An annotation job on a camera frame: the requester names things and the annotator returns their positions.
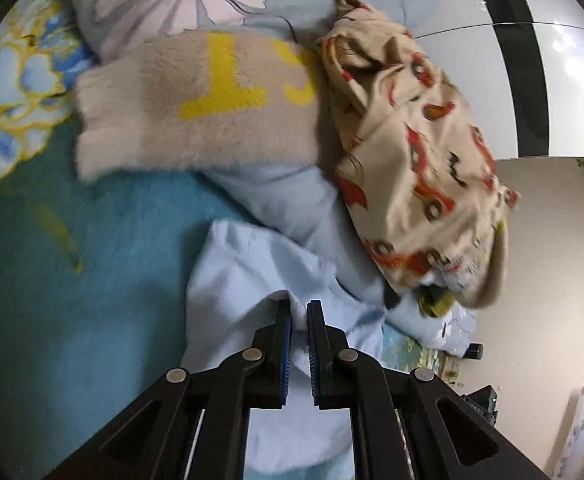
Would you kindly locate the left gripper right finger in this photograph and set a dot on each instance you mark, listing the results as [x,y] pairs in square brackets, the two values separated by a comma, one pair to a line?
[405,426]

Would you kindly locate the olive green towel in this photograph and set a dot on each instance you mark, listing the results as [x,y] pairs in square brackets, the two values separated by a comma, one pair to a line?
[434,301]

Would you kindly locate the black bed post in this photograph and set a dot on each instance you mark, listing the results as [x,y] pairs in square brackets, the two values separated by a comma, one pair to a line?
[474,352]

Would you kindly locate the beige fuzzy sweater yellow letters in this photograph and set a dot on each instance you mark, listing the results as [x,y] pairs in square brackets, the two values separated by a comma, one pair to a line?
[209,100]

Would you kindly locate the white black wardrobe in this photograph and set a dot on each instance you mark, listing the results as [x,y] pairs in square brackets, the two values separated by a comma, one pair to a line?
[520,64]

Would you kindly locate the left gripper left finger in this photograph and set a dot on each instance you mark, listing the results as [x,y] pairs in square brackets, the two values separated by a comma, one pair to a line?
[192,425]

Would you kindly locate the teal floral bed blanket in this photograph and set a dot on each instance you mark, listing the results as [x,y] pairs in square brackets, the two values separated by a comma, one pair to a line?
[92,276]

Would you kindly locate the light blue shirt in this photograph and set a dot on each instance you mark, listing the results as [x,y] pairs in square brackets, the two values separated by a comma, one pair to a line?
[240,274]

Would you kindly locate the wooden bed frame rail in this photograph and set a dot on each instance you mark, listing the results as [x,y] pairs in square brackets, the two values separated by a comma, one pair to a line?
[451,371]

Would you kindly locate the blue floral duvet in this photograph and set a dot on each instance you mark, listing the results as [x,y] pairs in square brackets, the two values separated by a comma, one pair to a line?
[297,201]

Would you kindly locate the car print beige garment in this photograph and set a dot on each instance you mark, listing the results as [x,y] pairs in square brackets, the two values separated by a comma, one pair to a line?
[417,176]

